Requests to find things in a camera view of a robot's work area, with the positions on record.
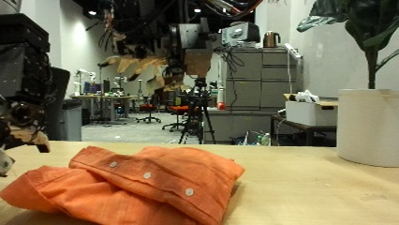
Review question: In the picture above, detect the green leafy plant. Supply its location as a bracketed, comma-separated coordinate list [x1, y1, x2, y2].
[295, 0, 399, 90]

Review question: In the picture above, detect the orange button shirt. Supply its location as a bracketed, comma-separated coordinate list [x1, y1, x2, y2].
[0, 145, 247, 225]

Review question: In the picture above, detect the white power strip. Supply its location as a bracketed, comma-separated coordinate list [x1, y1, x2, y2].
[283, 43, 303, 60]

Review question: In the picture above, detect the white storage box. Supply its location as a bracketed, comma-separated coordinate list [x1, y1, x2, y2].
[284, 99, 339, 128]

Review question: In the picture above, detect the black office chair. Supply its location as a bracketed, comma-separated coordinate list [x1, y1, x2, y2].
[42, 66, 70, 142]

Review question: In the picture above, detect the copper electric kettle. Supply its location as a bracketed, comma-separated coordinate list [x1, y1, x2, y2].
[262, 31, 282, 50]

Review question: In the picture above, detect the white plastic bag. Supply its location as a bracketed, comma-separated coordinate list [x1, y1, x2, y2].
[294, 89, 321, 104]

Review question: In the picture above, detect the wooden lab desk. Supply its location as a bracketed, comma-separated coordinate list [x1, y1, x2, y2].
[69, 94, 138, 125]

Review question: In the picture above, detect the white plant pot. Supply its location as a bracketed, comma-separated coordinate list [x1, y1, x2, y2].
[335, 88, 399, 168]

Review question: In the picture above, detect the dark side table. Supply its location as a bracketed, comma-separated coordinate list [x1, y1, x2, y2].
[270, 114, 336, 147]

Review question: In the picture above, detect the tall grey filing cabinet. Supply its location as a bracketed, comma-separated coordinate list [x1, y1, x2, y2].
[216, 46, 304, 112]

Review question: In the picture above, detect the orange seat office chair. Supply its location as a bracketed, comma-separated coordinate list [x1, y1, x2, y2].
[135, 90, 162, 125]
[161, 90, 192, 132]

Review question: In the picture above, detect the old grey monitor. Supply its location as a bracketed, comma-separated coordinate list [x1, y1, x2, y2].
[220, 22, 262, 48]

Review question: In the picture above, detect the low grey cabinet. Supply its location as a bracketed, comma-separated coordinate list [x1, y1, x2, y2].
[204, 107, 278, 140]

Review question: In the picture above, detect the black camera tripod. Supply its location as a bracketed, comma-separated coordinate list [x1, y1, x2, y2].
[178, 77, 216, 144]

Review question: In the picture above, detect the grey waste bin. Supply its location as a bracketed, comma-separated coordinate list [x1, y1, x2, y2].
[61, 98, 83, 142]

